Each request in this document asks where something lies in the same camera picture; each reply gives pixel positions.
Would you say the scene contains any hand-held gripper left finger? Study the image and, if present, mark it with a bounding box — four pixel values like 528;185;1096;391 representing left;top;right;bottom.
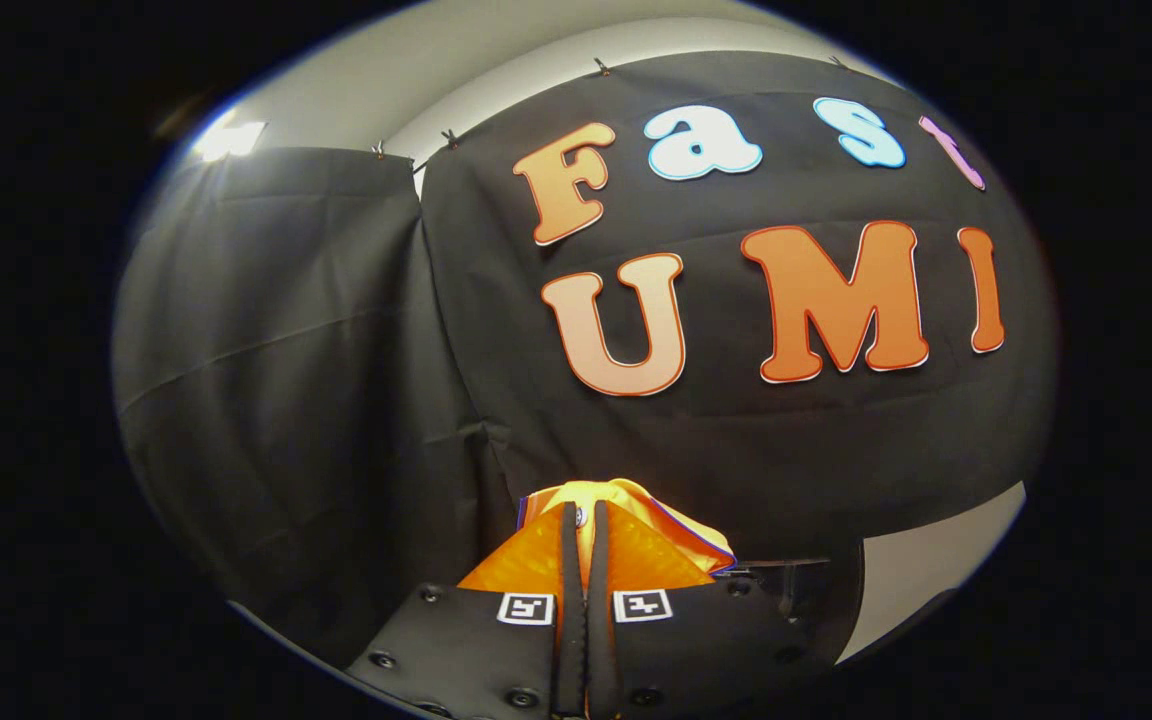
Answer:
346;500;587;720

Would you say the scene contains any long ceiling strip light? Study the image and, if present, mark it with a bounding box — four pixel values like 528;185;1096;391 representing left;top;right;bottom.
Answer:
191;120;267;163

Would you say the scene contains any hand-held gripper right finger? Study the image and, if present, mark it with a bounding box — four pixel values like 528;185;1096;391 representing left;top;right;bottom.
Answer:
586;498;837;720

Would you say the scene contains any yellow polo shirt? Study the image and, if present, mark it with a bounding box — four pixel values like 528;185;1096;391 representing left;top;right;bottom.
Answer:
516;478;737;576

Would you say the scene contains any black backdrop cloth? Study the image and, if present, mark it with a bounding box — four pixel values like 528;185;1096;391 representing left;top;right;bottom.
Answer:
416;50;1057;566
114;148;517;641

